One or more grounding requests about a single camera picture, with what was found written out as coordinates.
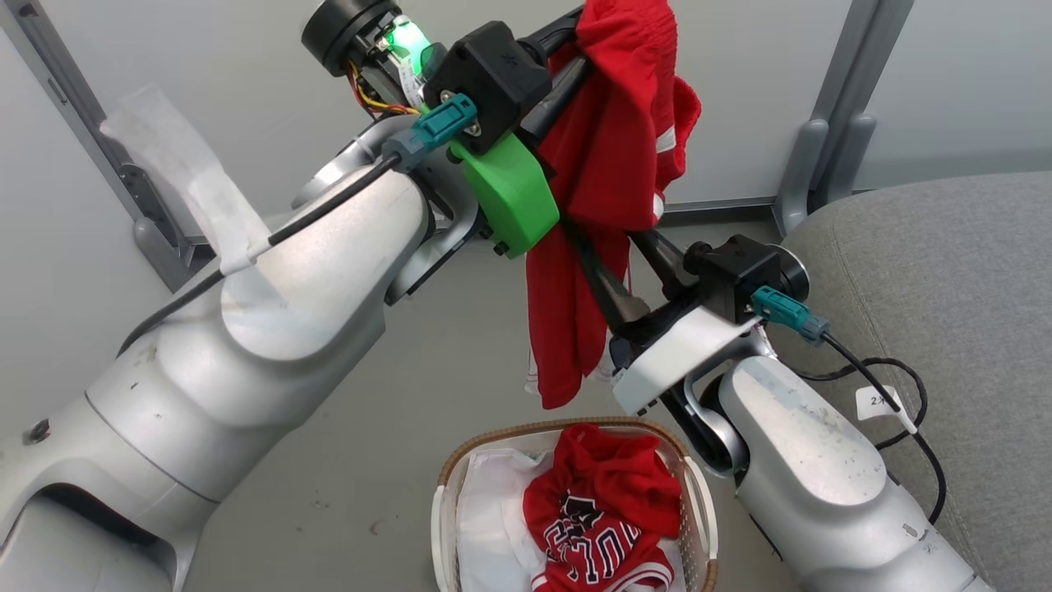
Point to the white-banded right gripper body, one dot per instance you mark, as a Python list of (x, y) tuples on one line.
[(682, 349)]

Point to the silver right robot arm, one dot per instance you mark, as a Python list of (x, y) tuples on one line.
[(814, 469)]

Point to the plain red shorts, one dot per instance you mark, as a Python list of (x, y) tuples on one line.
[(608, 148)]

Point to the grey upright partition post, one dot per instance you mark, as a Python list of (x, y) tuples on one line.
[(867, 66)]

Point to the teal right camera connector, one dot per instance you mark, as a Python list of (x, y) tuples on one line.
[(785, 311)]

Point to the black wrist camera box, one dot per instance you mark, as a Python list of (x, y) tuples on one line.
[(489, 78), (731, 275)]

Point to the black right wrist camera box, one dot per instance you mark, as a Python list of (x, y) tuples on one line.
[(731, 275)]

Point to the grey partition bottom rail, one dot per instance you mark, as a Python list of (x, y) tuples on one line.
[(723, 207)]

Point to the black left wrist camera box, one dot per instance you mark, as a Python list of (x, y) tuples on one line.
[(489, 78)]

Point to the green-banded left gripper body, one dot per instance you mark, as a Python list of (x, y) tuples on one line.
[(509, 197)]

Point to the grey fabric sofa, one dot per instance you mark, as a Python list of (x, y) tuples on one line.
[(970, 288)]

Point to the white laundry basket brown rim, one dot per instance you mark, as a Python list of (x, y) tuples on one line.
[(700, 514)]

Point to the teal left camera connector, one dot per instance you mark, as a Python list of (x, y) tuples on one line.
[(436, 127)]

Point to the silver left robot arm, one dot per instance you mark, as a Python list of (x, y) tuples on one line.
[(246, 345)]

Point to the teal camera connector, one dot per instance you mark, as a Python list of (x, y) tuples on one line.
[(436, 127), (785, 311)]

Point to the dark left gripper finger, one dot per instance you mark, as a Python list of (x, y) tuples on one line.
[(551, 29), (559, 94)]

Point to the translucent white tape strip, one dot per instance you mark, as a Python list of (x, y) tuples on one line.
[(205, 189)]

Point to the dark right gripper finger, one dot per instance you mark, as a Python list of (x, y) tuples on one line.
[(612, 288), (666, 263)]

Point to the white basket liner bag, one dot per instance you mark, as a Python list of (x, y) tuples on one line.
[(493, 526)]

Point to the grey slanted partition post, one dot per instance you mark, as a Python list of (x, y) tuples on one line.
[(74, 99)]

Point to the red printed basketball jersey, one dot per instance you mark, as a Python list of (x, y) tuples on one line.
[(612, 485)]

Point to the grey partition foot bracket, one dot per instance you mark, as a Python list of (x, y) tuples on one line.
[(801, 181), (851, 160)]

